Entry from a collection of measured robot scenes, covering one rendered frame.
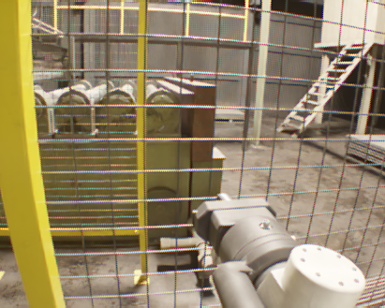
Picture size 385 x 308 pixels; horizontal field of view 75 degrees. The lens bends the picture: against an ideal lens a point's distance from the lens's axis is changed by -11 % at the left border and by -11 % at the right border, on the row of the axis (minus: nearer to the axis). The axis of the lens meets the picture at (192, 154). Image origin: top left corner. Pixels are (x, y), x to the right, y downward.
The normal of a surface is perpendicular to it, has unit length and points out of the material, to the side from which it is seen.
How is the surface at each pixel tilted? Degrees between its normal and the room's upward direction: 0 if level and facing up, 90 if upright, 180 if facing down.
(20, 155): 90
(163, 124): 90
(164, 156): 90
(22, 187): 90
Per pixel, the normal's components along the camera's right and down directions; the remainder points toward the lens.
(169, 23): 0.18, 0.29
